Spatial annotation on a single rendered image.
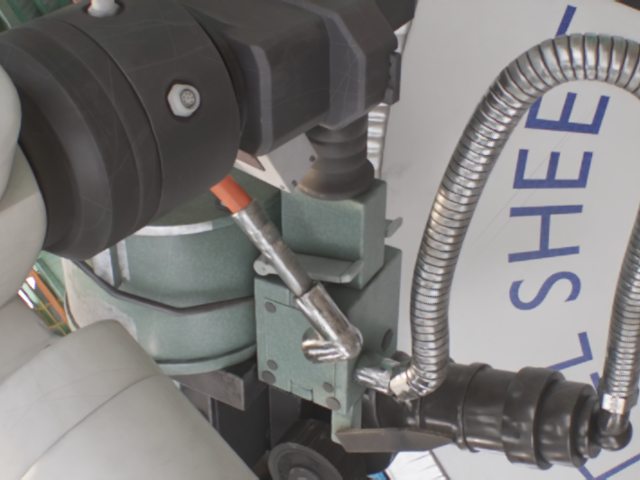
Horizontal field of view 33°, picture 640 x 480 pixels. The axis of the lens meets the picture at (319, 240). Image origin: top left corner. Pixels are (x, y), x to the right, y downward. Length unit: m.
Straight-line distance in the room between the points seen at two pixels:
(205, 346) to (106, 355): 0.28
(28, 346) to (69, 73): 0.10
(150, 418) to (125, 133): 0.11
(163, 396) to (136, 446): 0.02
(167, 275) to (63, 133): 0.22
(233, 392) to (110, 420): 0.31
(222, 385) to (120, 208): 0.26
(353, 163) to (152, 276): 0.13
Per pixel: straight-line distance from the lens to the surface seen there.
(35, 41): 0.40
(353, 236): 0.56
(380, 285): 0.60
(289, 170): 0.51
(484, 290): 0.81
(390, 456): 0.73
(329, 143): 0.54
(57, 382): 0.33
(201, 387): 0.65
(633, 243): 0.54
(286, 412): 0.72
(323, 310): 0.55
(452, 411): 0.67
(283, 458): 0.71
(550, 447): 0.65
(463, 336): 0.84
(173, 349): 0.62
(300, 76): 0.44
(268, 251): 0.55
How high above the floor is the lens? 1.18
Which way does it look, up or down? 10 degrees up
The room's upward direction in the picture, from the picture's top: 114 degrees counter-clockwise
